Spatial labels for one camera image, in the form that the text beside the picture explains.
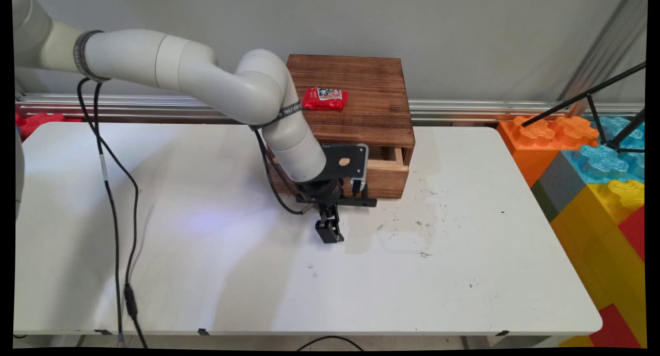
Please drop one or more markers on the red giant toy brick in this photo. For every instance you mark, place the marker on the red giant toy brick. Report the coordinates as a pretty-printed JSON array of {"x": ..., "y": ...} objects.
[
  {"x": 616, "y": 330},
  {"x": 38, "y": 123},
  {"x": 635, "y": 232}
]

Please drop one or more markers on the black tripod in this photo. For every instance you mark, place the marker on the black tripod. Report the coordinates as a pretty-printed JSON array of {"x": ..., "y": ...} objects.
[{"x": 608, "y": 118}]

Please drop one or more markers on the dark green giant toy brick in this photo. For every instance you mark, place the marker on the dark green giant toy brick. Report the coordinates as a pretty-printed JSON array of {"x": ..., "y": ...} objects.
[{"x": 544, "y": 201}]

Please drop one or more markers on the grey giant toy brick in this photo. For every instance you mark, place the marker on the grey giant toy brick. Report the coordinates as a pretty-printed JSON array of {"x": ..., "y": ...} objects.
[{"x": 559, "y": 183}]

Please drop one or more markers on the black wrist camera mount plate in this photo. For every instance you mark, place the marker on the black wrist camera mount plate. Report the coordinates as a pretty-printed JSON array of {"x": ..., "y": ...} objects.
[{"x": 346, "y": 161}]

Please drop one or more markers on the aluminium rail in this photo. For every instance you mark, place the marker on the aluminium rail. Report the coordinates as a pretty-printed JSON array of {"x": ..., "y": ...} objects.
[{"x": 464, "y": 111}]

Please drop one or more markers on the orange giant toy brick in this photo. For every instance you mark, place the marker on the orange giant toy brick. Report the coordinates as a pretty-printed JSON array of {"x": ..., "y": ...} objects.
[{"x": 541, "y": 139}]

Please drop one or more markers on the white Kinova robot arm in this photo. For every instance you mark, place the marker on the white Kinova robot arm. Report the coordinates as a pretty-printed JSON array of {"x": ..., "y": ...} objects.
[{"x": 206, "y": 72}]

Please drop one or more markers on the light blue giant toy brick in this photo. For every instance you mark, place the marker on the light blue giant toy brick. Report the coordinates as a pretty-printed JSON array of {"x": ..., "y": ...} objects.
[{"x": 603, "y": 162}]

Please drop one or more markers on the red snack packet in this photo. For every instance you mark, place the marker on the red snack packet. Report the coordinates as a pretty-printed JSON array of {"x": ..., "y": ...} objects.
[{"x": 325, "y": 99}]

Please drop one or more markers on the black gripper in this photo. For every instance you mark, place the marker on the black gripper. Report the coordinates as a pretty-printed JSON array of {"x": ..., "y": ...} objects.
[{"x": 320, "y": 190}]

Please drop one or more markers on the yellow giant toy brick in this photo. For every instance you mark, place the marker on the yellow giant toy brick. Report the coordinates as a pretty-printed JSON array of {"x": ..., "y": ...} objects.
[{"x": 593, "y": 253}]

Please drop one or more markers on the brown wooden drawer cabinet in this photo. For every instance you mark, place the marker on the brown wooden drawer cabinet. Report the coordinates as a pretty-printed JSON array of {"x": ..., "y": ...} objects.
[{"x": 361, "y": 82}]

